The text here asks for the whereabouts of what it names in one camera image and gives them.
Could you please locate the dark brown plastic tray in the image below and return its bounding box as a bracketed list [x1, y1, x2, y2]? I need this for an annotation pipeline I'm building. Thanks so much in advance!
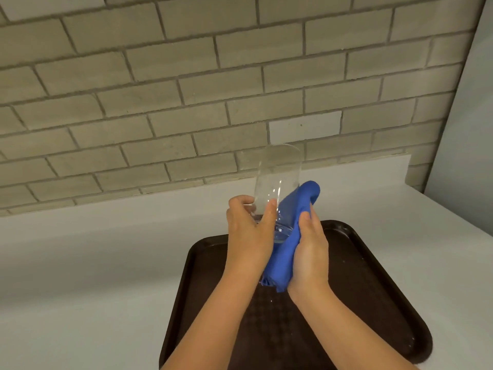
[159, 220, 433, 370]

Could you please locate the clear drinking glass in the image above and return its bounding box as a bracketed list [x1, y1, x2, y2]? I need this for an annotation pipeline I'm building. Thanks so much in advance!
[251, 143, 301, 244]

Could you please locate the person's left hand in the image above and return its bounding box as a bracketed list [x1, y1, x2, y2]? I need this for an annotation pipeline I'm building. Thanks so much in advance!
[226, 195, 278, 282]

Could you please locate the person's right forearm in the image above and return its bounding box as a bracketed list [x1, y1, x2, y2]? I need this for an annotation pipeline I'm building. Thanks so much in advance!
[288, 282, 418, 370]

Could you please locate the person's left forearm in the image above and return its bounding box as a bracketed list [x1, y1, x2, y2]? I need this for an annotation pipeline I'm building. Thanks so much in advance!
[161, 267, 259, 370]

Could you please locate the blue cleaning cloth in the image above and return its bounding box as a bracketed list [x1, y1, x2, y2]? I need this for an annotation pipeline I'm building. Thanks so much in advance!
[259, 181, 321, 293]

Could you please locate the person's right hand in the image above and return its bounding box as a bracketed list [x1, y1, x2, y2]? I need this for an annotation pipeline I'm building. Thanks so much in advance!
[287, 204, 330, 305]

